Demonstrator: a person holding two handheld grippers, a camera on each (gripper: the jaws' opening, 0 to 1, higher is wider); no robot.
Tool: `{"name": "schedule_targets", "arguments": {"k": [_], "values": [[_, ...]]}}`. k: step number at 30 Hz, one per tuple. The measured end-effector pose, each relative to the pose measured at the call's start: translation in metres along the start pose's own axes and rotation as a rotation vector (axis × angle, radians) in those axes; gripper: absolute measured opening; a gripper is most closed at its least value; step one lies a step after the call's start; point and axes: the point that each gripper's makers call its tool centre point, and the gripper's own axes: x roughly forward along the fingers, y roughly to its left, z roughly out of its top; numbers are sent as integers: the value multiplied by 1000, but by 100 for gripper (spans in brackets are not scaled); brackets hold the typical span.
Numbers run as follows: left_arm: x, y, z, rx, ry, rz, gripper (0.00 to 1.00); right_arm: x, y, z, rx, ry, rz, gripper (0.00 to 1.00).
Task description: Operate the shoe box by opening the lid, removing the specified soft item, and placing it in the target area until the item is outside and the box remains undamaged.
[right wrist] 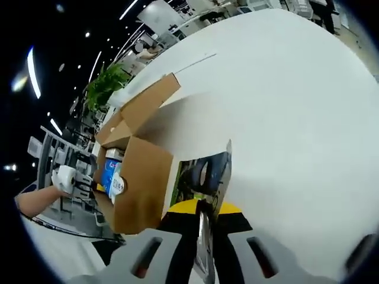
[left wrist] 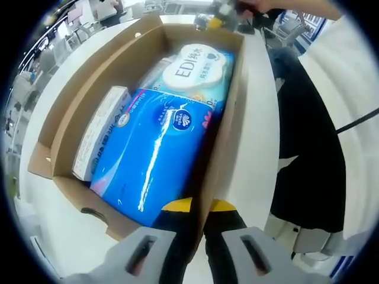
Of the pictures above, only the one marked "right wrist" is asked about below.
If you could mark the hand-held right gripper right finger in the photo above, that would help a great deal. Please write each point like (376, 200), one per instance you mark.
(240, 225)

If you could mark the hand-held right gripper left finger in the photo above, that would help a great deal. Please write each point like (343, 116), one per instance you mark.
(174, 222)

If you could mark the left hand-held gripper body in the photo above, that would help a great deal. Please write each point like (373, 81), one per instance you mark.
(63, 177)

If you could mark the blue soft tissue pack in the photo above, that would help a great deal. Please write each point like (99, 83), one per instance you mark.
(109, 174)

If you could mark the brown cardboard shoe box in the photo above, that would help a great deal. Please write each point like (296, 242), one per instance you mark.
(142, 177)

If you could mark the person's white shirt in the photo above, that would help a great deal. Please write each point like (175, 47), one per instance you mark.
(59, 254)

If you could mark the green potted plant white pot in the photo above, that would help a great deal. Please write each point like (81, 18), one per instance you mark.
(103, 85)

